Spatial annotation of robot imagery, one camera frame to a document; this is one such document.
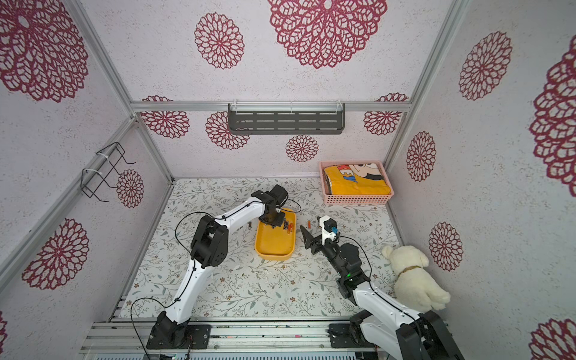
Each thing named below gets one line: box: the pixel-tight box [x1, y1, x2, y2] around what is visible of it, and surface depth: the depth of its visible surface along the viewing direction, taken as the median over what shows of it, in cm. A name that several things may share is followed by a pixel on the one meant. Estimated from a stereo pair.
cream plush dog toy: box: [381, 245, 451, 314], surface depth 79 cm
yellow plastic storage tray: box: [254, 208, 297, 261], surface depth 100 cm
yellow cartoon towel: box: [324, 162, 391, 195], surface depth 112 cm
